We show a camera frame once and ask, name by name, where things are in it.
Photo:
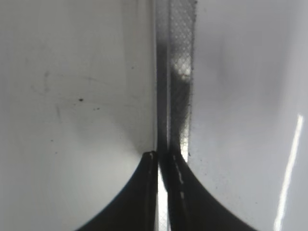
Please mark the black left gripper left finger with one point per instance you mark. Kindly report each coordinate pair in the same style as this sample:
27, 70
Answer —
133, 209

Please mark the white magnetic whiteboard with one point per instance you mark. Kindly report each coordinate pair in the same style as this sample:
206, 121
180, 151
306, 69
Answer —
78, 105

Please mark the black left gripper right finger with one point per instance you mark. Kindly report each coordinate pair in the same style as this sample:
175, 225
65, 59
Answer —
190, 206

